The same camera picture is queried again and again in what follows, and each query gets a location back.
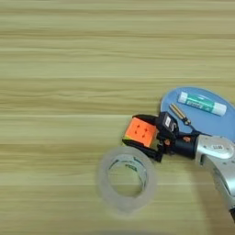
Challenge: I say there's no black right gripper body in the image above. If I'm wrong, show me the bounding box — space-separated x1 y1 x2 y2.
155 121 198 163

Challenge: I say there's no small black box white label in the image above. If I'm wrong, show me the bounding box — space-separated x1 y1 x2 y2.
156 111 180 138

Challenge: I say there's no clear tape roll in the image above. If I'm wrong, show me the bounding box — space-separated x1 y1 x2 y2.
96 145 158 216

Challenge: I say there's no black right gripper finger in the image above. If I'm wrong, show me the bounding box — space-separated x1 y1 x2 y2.
121 139 159 160
131 114 161 125

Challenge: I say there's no small brass handle screwdriver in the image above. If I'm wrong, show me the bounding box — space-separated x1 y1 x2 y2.
168 103 201 135

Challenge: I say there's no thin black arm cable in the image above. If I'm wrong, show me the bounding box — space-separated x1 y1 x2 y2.
190 129 213 138

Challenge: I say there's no blue round plate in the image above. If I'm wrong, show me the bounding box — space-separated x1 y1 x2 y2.
159 85 235 143

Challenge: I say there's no green white eraser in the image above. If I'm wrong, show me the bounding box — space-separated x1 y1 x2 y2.
177 91 229 117

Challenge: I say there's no orange yellow puzzle cube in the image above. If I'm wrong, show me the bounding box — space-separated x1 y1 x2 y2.
123 117 159 149

